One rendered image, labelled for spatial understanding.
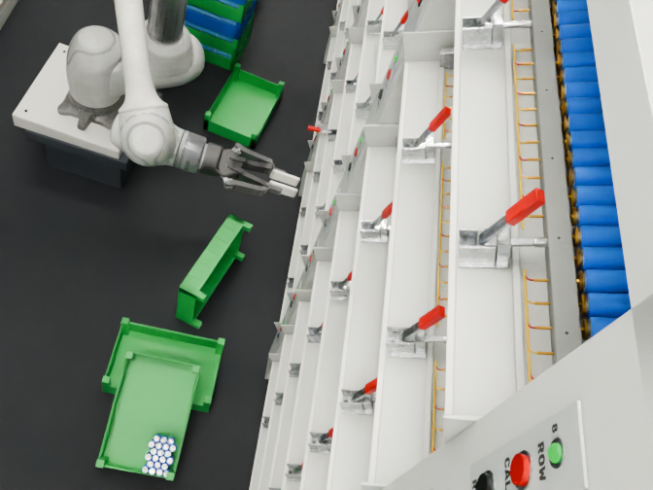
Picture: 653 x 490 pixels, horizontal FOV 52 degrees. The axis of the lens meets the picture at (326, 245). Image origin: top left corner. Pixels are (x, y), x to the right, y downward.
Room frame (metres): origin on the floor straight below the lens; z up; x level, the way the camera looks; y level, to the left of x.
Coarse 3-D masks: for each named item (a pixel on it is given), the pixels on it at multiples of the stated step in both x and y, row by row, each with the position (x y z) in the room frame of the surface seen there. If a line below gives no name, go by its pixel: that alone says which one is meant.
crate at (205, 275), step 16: (224, 224) 1.10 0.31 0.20; (240, 224) 1.12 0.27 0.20; (224, 240) 1.04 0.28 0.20; (240, 240) 1.13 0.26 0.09; (208, 256) 0.97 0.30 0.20; (224, 256) 1.11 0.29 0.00; (240, 256) 1.12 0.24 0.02; (192, 272) 0.90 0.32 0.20; (208, 272) 0.92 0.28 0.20; (224, 272) 1.05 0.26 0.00; (192, 288) 0.86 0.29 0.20; (208, 288) 0.98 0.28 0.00; (192, 304) 0.84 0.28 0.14; (192, 320) 0.85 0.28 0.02
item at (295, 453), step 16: (320, 256) 0.78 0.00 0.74; (320, 272) 0.75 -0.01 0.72; (320, 288) 0.72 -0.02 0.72; (320, 304) 0.68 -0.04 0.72; (320, 320) 0.65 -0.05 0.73; (320, 336) 0.60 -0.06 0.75; (304, 352) 0.57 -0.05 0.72; (304, 368) 0.54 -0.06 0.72; (304, 384) 0.51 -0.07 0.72; (304, 400) 0.48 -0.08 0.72; (304, 416) 0.45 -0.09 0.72; (304, 432) 0.42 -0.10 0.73; (288, 448) 0.39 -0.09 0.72; (304, 448) 0.39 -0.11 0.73; (288, 464) 0.35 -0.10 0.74; (288, 480) 0.33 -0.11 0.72
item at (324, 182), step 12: (336, 84) 1.46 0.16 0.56; (336, 96) 1.45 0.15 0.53; (336, 108) 1.40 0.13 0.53; (336, 120) 1.36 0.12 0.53; (324, 156) 1.22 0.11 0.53; (324, 168) 1.18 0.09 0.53; (324, 180) 1.14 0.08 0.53; (324, 192) 1.10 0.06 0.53; (312, 228) 0.98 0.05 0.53; (312, 240) 0.95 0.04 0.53
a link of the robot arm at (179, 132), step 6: (114, 126) 0.89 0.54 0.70; (114, 132) 0.88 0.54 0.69; (180, 132) 0.96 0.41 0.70; (114, 138) 0.88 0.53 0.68; (180, 138) 0.94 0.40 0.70; (114, 144) 0.88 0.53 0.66; (120, 144) 0.87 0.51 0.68; (180, 144) 0.96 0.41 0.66; (120, 150) 0.88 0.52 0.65; (174, 150) 0.91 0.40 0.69; (174, 156) 0.91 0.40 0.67; (168, 162) 0.90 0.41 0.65; (174, 162) 0.92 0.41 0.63
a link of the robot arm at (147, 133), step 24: (120, 0) 1.07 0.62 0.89; (120, 24) 1.01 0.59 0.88; (144, 24) 1.04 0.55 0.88; (120, 48) 0.96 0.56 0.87; (144, 48) 0.98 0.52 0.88; (144, 72) 0.92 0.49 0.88; (144, 96) 0.88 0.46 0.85; (120, 120) 0.83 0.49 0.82; (144, 120) 0.82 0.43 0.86; (168, 120) 0.87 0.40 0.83; (144, 144) 0.78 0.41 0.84; (168, 144) 0.81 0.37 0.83
